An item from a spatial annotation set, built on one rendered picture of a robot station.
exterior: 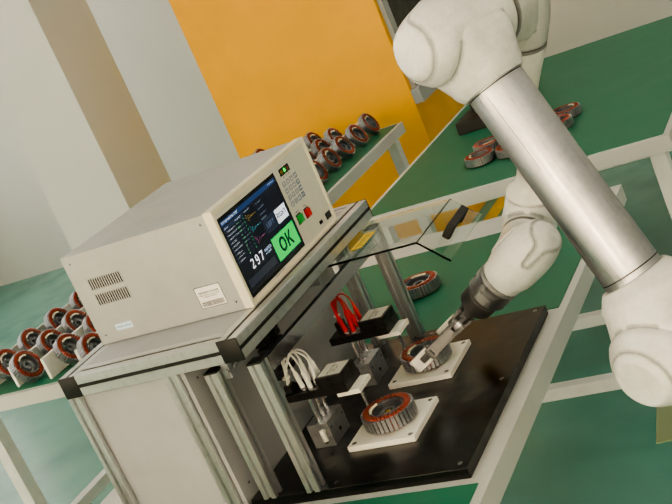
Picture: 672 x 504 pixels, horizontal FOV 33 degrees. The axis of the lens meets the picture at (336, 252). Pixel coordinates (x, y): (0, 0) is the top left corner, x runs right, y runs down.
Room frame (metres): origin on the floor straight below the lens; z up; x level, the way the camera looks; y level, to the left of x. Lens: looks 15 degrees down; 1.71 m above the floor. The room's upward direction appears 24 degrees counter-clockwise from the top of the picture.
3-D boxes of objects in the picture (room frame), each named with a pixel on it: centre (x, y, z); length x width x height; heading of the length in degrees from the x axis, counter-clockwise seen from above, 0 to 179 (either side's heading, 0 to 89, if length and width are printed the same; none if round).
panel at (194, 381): (2.32, 0.19, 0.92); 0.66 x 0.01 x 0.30; 150
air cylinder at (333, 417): (2.16, 0.16, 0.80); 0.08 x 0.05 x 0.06; 150
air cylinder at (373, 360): (2.37, 0.04, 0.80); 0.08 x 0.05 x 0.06; 150
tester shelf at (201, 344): (2.35, 0.25, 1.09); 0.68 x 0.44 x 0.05; 150
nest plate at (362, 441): (2.08, 0.03, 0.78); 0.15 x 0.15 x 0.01; 60
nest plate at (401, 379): (2.29, -0.09, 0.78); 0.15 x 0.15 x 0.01; 60
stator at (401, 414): (2.08, 0.03, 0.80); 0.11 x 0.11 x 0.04
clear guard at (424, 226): (2.37, -0.13, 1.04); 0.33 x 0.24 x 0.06; 60
